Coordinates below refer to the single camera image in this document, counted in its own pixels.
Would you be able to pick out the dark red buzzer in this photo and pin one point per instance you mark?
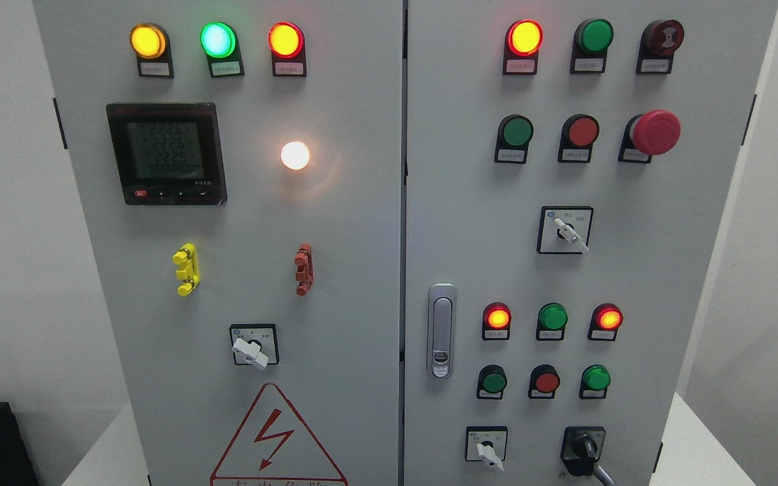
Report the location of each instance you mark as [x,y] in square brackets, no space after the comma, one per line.
[658,43]

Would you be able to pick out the red emergency stop mushroom button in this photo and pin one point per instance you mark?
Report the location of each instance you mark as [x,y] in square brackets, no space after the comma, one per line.
[649,134]

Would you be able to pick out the red high voltage warning sticker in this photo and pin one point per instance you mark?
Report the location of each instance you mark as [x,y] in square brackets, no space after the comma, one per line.
[273,445]

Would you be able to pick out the white selector switch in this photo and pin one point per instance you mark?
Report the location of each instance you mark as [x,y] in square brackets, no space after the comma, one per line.
[565,229]
[487,445]

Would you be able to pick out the black rotary knob switch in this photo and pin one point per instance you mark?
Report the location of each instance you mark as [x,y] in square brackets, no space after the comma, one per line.
[581,449]

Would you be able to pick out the red lit lamp left door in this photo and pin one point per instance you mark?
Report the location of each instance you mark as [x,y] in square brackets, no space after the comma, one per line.
[288,55]

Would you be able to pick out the left grey cabinet door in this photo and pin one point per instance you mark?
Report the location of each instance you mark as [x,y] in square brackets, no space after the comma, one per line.
[339,345]

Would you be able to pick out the white selector switch upper right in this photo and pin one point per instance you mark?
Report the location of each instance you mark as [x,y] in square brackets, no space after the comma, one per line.
[565,229]

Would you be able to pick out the black digital power meter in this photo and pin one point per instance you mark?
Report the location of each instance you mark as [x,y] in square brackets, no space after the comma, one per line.
[168,153]

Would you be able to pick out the green push button lower left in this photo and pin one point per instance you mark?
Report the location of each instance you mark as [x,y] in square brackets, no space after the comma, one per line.
[491,383]

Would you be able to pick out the green push button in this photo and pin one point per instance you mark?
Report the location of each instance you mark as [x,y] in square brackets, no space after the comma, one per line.
[595,381]
[491,383]
[513,138]

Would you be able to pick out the white selector switch left door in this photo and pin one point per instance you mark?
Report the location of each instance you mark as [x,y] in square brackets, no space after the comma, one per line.
[255,344]

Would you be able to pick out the green lamp lower middle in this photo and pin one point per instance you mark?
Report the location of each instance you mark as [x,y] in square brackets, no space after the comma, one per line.
[551,323]

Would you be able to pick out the green lit indicator lamp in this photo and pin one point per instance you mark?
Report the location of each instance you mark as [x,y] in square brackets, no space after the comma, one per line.
[222,50]

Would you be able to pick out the green unlit lamp top right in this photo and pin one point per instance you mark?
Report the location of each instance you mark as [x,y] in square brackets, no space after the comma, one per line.
[590,44]

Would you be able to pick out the green push button lower right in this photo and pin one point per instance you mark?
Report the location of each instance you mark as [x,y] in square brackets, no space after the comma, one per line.
[595,381]

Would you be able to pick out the grey cabinet door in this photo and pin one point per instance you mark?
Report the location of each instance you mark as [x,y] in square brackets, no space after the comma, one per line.
[474,223]
[339,345]

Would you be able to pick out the red push button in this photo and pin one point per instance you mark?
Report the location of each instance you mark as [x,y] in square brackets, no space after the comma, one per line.
[543,383]
[578,135]

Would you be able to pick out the white selector switch bottom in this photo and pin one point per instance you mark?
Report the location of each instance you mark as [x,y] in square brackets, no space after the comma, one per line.
[487,445]

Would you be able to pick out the red push button upper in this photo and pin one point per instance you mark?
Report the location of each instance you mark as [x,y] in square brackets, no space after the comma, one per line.
[578,135]

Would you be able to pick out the red lit lamp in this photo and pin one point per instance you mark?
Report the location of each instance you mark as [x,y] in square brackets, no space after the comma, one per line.
[496,322]
[522,43]

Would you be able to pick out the red push button lower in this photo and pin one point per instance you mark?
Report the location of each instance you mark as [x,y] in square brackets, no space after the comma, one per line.
[543,383]

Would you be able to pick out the white lit indicator lamp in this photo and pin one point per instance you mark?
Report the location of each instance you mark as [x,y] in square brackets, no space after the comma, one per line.
[295,155]

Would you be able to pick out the red lit lamp lower left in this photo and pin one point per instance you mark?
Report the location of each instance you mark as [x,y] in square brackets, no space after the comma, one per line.
[496,322]

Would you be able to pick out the yellow terminal block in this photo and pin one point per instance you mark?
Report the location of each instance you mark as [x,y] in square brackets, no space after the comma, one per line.
[186,260]

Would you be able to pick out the right grey cabinet door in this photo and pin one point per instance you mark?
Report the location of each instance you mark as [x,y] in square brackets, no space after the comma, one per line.
[474,223]

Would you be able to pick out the yellow indicator lamp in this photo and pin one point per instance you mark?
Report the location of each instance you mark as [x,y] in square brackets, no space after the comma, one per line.
[152,49]

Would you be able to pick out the red lamp lower right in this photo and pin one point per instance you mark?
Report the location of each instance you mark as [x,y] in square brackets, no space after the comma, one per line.
[606,320]

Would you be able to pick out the red lit lamp top right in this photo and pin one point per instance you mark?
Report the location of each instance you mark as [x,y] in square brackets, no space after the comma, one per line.
[522,43]

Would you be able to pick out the red terminal block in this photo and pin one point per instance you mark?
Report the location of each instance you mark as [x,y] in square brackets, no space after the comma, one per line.
[304,275]

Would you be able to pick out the green push button upper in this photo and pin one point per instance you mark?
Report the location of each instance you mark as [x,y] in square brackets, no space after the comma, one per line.
[513,138]

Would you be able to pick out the silver door lock handle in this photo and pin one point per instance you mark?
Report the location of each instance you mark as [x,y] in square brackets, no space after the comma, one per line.
[442,300]

